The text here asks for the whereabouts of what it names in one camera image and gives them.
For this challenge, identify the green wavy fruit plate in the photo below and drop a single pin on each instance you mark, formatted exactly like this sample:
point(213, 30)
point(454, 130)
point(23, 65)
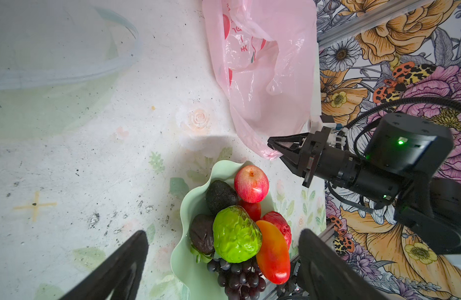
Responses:
point(201, 283)

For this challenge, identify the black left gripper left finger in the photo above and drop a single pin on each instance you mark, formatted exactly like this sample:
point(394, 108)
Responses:
point(119, 276)

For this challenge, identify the dark avocado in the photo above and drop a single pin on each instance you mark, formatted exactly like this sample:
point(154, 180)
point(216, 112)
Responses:
point(219, 196)

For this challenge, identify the red bell pepper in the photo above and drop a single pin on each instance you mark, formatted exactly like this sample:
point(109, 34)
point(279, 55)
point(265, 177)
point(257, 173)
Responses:
point(280, 222)

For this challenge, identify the green bumpy custard apple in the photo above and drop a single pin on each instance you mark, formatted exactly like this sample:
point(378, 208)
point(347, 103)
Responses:
point(237, 238)

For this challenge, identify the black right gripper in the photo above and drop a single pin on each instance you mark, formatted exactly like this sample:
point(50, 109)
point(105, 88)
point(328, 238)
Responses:
point(317, 159)

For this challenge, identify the dark brown mangosteen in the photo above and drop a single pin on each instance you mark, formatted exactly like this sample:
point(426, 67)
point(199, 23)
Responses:
point(201, 234)

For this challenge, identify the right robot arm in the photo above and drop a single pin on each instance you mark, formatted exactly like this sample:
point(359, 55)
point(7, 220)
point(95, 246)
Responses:
point(397, 168)

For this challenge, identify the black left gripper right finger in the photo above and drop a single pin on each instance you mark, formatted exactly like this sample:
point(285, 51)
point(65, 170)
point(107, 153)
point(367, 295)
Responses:
point(324, 276)

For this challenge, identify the dark purple grape bunch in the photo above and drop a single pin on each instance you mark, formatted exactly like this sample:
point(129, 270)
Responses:
point(241, 281)

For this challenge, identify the aluminium corner post right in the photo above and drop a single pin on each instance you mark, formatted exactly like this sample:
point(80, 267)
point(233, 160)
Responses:
point(368, 20)

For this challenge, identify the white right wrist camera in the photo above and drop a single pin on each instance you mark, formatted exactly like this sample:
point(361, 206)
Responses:
point(333, 130)

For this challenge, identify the small red tomato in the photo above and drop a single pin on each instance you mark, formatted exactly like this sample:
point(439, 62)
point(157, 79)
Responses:
point(254, 210)

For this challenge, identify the red orange mango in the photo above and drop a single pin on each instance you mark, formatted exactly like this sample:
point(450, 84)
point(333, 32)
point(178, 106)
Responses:
point(273, 256)

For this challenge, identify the pink plastic bag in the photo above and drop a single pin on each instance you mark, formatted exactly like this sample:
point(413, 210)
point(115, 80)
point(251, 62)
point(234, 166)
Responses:
point(265, 57)

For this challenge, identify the red pink apple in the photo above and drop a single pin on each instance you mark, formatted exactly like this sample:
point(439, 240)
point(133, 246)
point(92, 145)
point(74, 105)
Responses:
point(251, 184)

